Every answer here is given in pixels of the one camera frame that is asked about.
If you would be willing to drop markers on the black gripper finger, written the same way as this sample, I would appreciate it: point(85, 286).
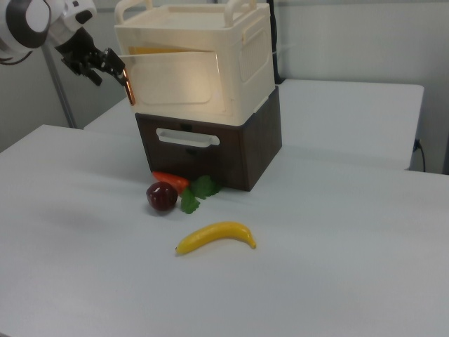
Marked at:
point(117, 66)
point(94, 76)

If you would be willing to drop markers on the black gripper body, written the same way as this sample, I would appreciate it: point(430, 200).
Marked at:
point(80, 52)

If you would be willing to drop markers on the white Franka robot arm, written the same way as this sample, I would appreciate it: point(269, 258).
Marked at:
point(28, 24)

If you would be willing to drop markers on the cream plastic cabinet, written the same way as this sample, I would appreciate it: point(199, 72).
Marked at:
point(245, 52)

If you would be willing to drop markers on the grey metal stand leg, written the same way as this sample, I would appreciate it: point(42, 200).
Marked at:
point(61, 91)

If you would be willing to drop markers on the orange toy carrot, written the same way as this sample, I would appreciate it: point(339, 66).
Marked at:
point(172, 179)

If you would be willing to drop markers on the red toy apple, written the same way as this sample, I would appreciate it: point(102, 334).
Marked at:
point(161, 196)

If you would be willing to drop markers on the dark brown wooden drawer box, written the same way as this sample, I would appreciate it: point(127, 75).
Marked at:
point(252, 140)

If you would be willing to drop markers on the yellow toy banana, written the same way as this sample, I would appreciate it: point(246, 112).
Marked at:
point(214, 235)

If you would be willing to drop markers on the black clamped camera pole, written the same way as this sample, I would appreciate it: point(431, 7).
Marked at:
point(276, 42)

